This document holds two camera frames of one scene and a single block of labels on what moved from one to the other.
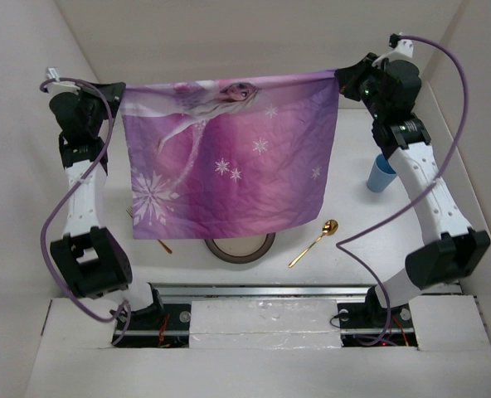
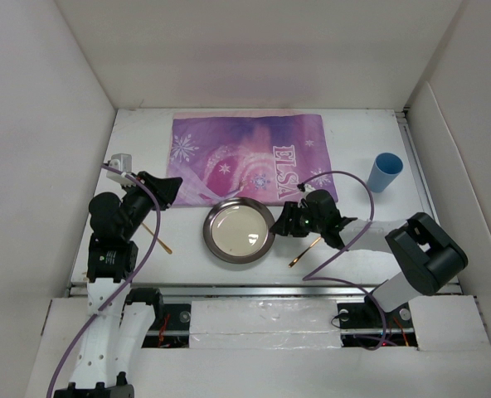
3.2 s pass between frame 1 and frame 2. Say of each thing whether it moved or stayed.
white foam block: stayed
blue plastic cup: stayed
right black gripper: moved
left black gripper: moved
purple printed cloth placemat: moved
